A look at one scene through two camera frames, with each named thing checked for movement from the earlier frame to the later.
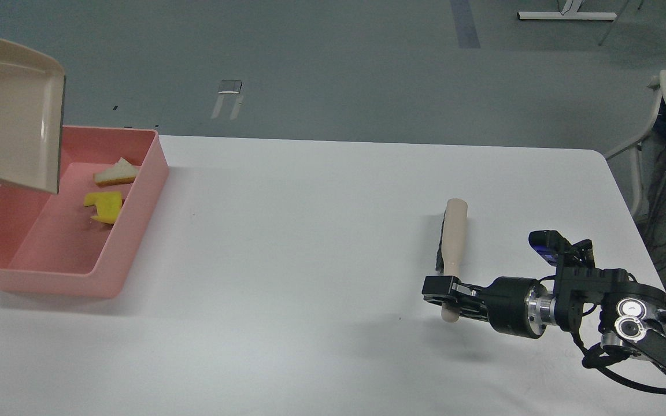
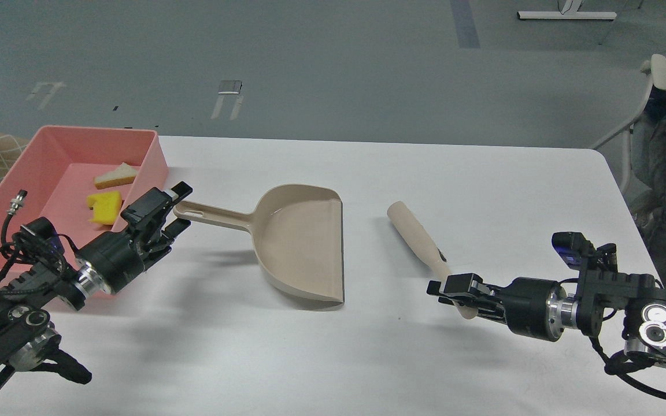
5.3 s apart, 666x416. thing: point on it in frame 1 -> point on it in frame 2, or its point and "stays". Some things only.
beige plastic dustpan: [13, 109] -> [298, 234]
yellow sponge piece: [108, 205] stays
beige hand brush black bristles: [450, 256] -> [417, 236]
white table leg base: [570, 12] stays
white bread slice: [121, 172] stays
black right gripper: [522, 307] stays
